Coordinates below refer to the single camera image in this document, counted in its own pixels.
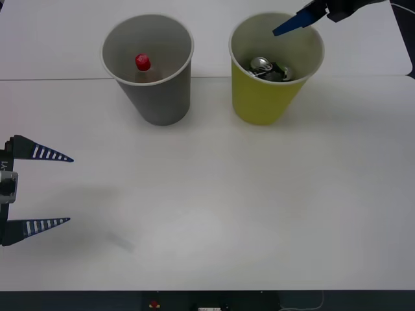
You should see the black drink can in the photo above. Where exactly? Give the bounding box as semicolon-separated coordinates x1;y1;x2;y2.
265;63;288;82

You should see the yellow-green plastic waste bin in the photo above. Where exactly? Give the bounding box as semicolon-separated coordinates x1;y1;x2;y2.
228;12;326;126

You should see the thin white cable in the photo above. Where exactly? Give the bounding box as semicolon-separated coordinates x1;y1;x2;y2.
388;3;415;16

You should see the red-capped plastic bottle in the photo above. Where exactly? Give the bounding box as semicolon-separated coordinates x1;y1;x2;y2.
134;54;162;84

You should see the grey plastic waste bin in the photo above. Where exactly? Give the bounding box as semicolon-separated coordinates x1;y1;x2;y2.
101;13;195;126

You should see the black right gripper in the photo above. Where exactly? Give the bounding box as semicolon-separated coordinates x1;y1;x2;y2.
272;0;388;37

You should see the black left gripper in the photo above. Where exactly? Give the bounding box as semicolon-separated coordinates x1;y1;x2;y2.
0;134;75;247

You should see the silver drink can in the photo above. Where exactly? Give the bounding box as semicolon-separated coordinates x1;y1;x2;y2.
248;56;275;78

